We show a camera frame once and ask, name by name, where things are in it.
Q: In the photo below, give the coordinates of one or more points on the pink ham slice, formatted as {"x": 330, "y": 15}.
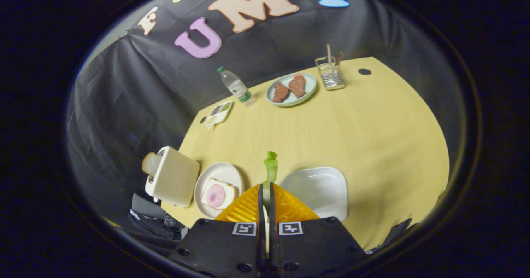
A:
{"x": 216, "y": 196}

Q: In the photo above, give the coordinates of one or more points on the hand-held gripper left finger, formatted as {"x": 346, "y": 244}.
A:
{"x": 219, "y": 249}

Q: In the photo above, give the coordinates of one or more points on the toast bread slice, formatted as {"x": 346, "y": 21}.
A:
{"x": 151, "y": 164}

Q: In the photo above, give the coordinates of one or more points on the black backdrop cloth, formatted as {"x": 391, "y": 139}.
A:
{"x": 124, "y": 104}

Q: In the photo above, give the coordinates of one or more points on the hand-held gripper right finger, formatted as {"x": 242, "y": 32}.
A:
{"x": 314, "y": 245}

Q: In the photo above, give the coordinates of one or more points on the white round plate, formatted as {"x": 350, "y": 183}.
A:
{"x": 223, "y": 172}

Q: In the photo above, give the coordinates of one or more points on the green lettuce leaf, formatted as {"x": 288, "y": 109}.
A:
{"x": 271, "y": 168}

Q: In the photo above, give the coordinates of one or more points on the light wooden stick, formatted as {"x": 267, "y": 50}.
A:
{"x": 328, "y": 53}

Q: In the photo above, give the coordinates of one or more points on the clear plastic water bottle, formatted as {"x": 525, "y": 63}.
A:
{"x": 236, "y": 86}

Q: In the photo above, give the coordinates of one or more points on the white toaster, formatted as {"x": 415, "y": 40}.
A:
{"x": 176, "y": 178}

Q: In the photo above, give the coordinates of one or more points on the dark office chair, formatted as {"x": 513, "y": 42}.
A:
{"x": 145, "y": 211}

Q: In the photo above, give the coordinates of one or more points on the brown meat piece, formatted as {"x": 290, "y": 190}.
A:
{"x": 280, "y": 92}
{"x": 297, "y": 86}

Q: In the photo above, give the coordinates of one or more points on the bread slice with ham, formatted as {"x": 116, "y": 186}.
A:
{"x": 230, "y": 191}

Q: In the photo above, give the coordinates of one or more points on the white divided grain tray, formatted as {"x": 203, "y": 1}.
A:
{"x": 218, "y": 113}

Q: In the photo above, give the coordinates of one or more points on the clear utensil holder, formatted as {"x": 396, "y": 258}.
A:
{"x": 332, "y": 78}

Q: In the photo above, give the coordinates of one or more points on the pale blue round plate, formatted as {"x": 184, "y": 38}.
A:
{"x": 308, "y": 88}

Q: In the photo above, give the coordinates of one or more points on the white square plate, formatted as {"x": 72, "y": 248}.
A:
{"x": 319, "y": 189}

